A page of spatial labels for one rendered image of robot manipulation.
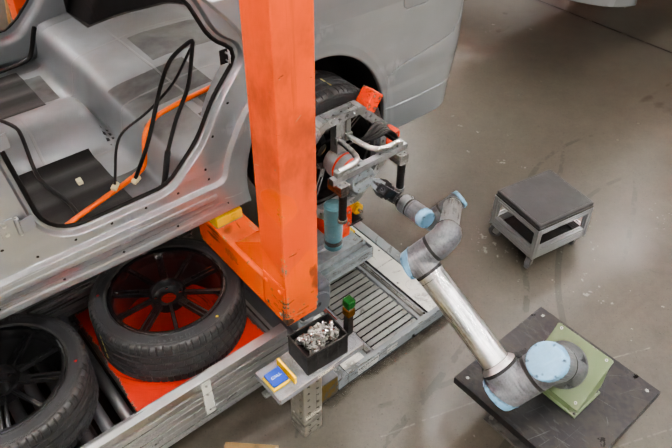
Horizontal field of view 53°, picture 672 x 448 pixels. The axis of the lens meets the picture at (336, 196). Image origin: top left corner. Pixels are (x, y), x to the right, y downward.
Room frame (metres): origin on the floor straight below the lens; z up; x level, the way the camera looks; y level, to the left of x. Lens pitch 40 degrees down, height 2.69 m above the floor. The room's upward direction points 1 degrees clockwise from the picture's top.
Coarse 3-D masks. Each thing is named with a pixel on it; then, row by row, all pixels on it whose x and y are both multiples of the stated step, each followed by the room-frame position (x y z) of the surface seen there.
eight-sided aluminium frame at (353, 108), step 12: (336, 108) 2.46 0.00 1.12; (348, 108) 2.50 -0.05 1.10; (360, 108) 2.47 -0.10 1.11; (324, 120) 2.37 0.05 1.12; (336, 120) 2.39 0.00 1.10; (372, 120) 2.53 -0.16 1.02; (384, 120) 2.58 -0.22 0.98; (372, 144) 2.60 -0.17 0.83; (384, 144) 2.58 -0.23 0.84; (372, 168) 2.55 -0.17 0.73; (360, 192) 2.49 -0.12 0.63; (348, 204) 2.44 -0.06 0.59
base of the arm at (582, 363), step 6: (558, 342) 1.70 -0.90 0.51; (564, 342) 1.69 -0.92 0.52; (570, 342) 1.70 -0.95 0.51; (570, 348) 1.65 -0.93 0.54; (576, 348) 1.66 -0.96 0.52; (576, 354) 1.63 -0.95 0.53; (582, 354) 1.64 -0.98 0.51; (582, 360) 1.63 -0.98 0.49; (582, 366) 1.59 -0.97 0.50; (588, 366) 1.61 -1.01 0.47; (576, 372) 1.56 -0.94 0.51; (582, 372) 1.58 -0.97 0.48; (576, 378) 1.56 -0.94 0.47; (582, 378) 1.57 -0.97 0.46; (558, 384) 1.56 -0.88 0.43; (564, 384) 1.55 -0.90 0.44; (570, 384) 1.55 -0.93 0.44; (576, 384) 1.56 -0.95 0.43
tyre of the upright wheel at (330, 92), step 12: (324, 72) 2.71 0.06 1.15; (324, 84) 2.56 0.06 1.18; (336, 84) 2.58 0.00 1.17; (348, 84) 2.62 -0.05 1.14; (324, 96) 2.47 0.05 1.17; (336, 96) 2.50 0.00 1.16; (348, 96) 2.54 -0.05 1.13; (324, 108) 2.46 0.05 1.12; (252, 156) 2.38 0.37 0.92; (252, 168) 2.38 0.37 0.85; (252, 180) 2.42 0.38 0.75
